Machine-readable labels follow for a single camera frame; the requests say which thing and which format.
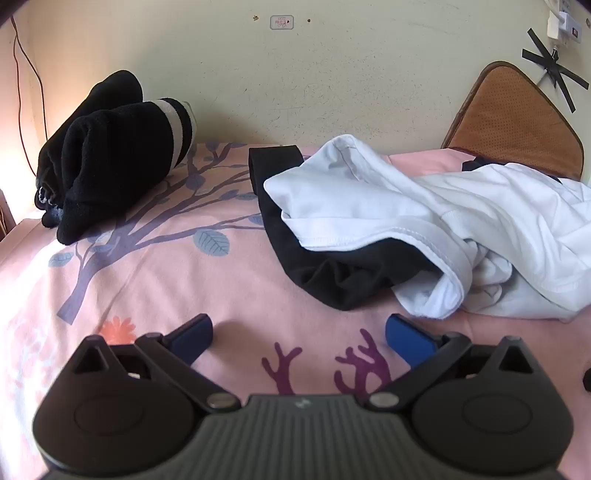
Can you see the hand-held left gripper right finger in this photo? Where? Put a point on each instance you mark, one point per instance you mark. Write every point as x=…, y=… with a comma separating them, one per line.
x=406, y=340

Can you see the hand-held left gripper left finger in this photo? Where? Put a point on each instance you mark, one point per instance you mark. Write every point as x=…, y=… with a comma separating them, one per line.
x=194, y=340

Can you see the white t-shirt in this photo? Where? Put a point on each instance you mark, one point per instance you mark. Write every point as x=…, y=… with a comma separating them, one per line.
x=360, y=194

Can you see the folded black clothes pile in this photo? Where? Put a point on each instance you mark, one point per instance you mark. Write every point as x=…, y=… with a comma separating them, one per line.
x=106, y=152

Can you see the pink floral bedsheet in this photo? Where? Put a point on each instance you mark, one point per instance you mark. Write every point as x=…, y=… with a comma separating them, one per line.
x=161, y=277

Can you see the black garment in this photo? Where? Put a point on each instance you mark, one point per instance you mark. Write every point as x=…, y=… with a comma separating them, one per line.
x=323, y=277

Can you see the white shirt with dark collar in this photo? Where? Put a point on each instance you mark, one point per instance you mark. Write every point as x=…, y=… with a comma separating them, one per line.
x=531, y=221

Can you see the brown perforated mat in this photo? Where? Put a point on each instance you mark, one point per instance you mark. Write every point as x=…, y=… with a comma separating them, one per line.
x=498, y=120

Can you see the black tape cross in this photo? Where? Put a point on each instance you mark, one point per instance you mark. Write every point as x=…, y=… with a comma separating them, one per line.
x=553, y=62

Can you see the white plug adapter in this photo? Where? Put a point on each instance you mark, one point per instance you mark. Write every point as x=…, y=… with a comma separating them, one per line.
x=557, y=25

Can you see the small wall sticker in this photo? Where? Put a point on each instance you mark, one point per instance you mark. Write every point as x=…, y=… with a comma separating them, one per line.
x=281, y=22

